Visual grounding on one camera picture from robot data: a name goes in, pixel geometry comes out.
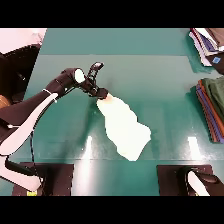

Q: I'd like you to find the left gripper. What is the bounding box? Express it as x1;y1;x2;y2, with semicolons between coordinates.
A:
80;79;109;100

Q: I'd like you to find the white T-shirt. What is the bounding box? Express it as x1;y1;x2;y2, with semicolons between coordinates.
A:
95;94;153;163

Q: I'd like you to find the purple garment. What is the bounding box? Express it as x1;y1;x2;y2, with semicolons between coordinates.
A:
195;84;224;144
189;30;218;67

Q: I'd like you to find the green garment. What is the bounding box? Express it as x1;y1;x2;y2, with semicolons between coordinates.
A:
201;76;224;125

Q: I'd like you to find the white garment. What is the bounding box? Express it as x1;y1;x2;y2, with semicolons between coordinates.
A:
194;27;224;53

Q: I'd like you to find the navy garment with blue label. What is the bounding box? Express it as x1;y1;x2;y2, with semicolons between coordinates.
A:
205;53;224;75

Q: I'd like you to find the brown garment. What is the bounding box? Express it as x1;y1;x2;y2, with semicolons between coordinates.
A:
204;27;224;48

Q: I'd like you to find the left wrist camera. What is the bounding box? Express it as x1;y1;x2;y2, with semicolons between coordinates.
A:
86;61;105;85

